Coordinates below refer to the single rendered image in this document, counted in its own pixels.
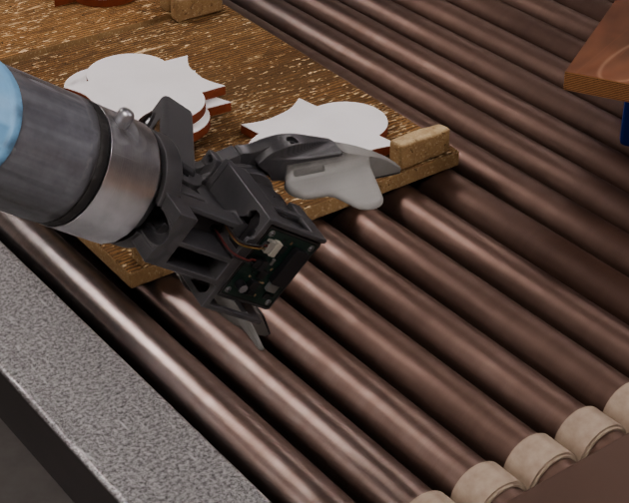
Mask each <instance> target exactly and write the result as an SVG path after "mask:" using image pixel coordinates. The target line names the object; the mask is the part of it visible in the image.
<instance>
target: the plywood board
mask: <svg viewBox="0 0 629 503"><path fill-rule="evenodd" d="M563 90H568V91H573V92H578V93H583V94H588V95H593V96H598V97H603V98H608V99H613V100H618V101H623V102H628V103H629V0H615V2H614V3H613V4H612V6H611V7H610V9H609V10H608V11H607V13H606V14H605V16H604V17H603V19H602V20H601V21H600V23H599V24H598V26H597V27H596V28H595V30H594V31H593V33H592V34H591V35H590V37H589V38H588V40H587V41H586V43H585V44H584V45H583V47H582V48H581V50H580V51H579V52H578V54H577V55H576V57H575V58H574V60H573V61H572V62H571V64H570V65H569V67H568V68H567V69H566V71H565V74H564V84H563Z"/></svg>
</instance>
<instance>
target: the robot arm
mask: <svg viewBox="0 0 629 503"><path fill-rule="evenodd" d="M134 118H135V115H134V113H133V112H132V111H131V110H130V109H128V108H126V107H122V108H120V109H119V111H118V112H115V111H113V110H111V109H108V108H106V107H103V106H101V105H99V104H97V103H94V102H93V101H91V100H88V99H86V98H84V97H82V96H80V95H77V94H75V93H72V92H70V91H68V90H65V89H63V88H61V87H58V86H56V85H53V84H51V83H49V82H46V81H44V80H42V79H39V78H37V77H34V76H32V75H30V74H27V73H25V72H23V71H20V70H18V69H15V68H13V67H11V66H8V65H6V64H4V63H2V62H1V61H0V211H1V212H4V213H7V214H10V215H13V216H16V217H19V218H22V219H25V220H28V221H31V222H35V223H39V224H40V225H42V226H45V227H48V228H51V229H54V230H57V231H60V232H63V233H66V234H69V235H72V236H75V237H79V238H82V239H85V240H88V241H91V242H94V243H97V244H101V245H102V244H113V245H116V246H119V247H122V248H127V249H131V248H136V249H137V251H138V252H139V254H140V255H141V257H142V259H143V260H144V262H147V263H150V264H153V265H156V266H159V267H162V268H165V269H169V270H172V271H174V272H175V273H176V275H177V276H178V278H179V279H180V281H181V282H182V284H183V286H184V287H185V288H186V289H187V290H188V291H190V292H191V293H192V294H193V295H194V297H195V298H196V300H197V301H198V303H199V304H200V306H201V307H204V308H207V309H211V310H214V311H216V312H217V313H218V314H220V315H221V316H222V317H224V318H225V319H227V320H228V321H229V322H231V323H232V324H233V325H236V326H237V327H238V328H240V329H242V330H244V331H245V332H246V334H247V335H248V336H249V338H250V339H251V340H252V342H253V343H254V344H255V346H256V347H257V348H258V349H259V350H265V349H264V347H263V345H262V342H261V340H260V338H259V335H262V336H267V335H269V334H271V332H270V329H269V327H268V324H267V322H266V319H265V317H264V315H263V313H262V312H261V310H260V309H259V307H260V308H263V309H270V307H271V306H272V305H273V304H274V302H275V301H276V300H277V299H278V297H279V296H280V295H281V294H282V292H283V291H284V290H285V289H286V287H287V286H288V285H289V284H290V282H291V281H292V280H293V279H294V277H295V276H296V275H297V274H298V272H299V271H300V270H301V269H302V267H303V266H304V265H305V264H306V262H307V261H308V260H309V259H310V257H311V256H312V255H313V254H314V252H315V251H316V250H317V248H318V247H319V246H320V244H325V242H326V239H325V237H324V236H323V235H322V234H321V232H320V231H319V230H318V228H317V227H316V226H315V224H314V223H313V222H312V220H311V219H310V218H309V217H308V216H307V214H306V213H305V212H304V210H303V209H302V208H301V207H300V206H298V205H295V204H293V203H289V204H288V205H287V204H286V202H285V201H284V200H283V198H282V197H281V196H280V195H279V194H277V193H276V192H275V190H274V188H273V184H272V182H271V181H270V179H271V180H272V181H285V190H286V192H287V193H288V194H289V195H291V196H292V197H295V198H297V199H302V200H312V199H318V198H324V197H331V198H336V199H338V200H340V201H342V202H344V203H346V204H348V205H350V206H352V207H354V208H356V209H359V210H365V211H367V210H374V209H377V208H379V207H380V206H381V205H382V204H383V196H382V193H381V191H380V188H379V186H378V184H377V181H376V179H379V178H384V177H388V176H393V175H397V174H400V170H401V167H400V166H399V165H398V164H397V163H396V162H394V161H393V160H391V159H389V158H387V157H386V156H384V155H381V154H379V153H377V152H374V151H371V150H368V149H365V148H361V147H358V146H354V145H350V144H345V143H339V142H334V141H333V140H331V139H328V138H322V137H315V136H308V135H302V134H277V135H272V136H268V137H265V138H262V139H259V140H257V141H254V142H252V143H249V144H245V145H235V146H234V147H233V146H228V147H226V148H224V149H222V150H220V151H217V152H214V151H212V150H208V151H207V153H206V154H205V155H204V157H203V158H202V159H201V160H200V161H198V162H196V161H195V151H194V132H193V114H192V112H191V111H190V110H188V109H187V108H185V107H184V106H182V105H181V104H179V103H178V102H176V101H175V100H173V99H172V98H170V97H168V96H164V97H162V98H161V100H160V101H159V102H158V104H157V105H156V106H155V108H154V109H153V111H151V112H149V113H147V114H146V115H144V116H143V117H142V118H140V119H139V121H137V120H135V119H134ZM267 176H269V177H270V179H269V178H268V177H267Z"/></svg>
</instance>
